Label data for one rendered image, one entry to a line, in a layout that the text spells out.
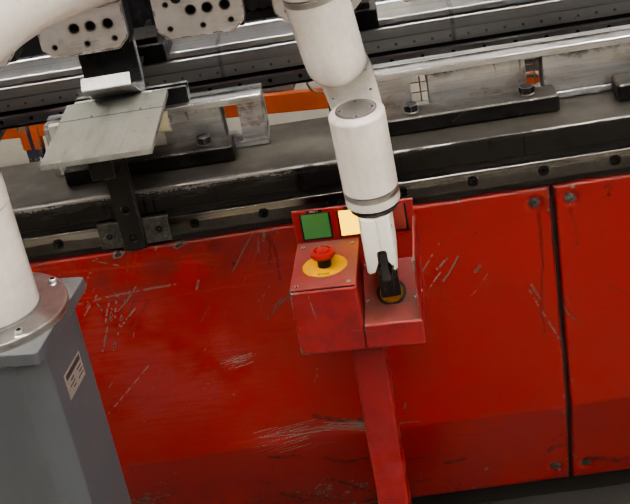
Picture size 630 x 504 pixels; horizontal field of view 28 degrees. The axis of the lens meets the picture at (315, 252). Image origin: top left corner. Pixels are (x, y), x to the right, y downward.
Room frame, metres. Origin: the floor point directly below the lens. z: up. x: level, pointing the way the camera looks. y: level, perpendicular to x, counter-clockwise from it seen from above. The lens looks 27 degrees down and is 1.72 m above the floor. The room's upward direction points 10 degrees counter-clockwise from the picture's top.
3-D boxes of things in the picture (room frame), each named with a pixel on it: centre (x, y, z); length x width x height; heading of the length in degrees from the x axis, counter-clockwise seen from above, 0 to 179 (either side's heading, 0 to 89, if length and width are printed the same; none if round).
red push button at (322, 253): (1.76, -0.01, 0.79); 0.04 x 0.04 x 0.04
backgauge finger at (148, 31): (2.28, 0.27, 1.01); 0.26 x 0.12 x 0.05; 176
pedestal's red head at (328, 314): (1.76, -0.06, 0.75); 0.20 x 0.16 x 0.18; 81
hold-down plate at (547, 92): (2.02, -0.31, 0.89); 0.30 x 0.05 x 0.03; 86
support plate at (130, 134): (1.97, 0.30, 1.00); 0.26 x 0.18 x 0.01; 176
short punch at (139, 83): (2.12, 0.29, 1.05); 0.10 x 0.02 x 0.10; 86
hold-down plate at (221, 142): (2.06, 0.26, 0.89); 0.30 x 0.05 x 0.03; 86
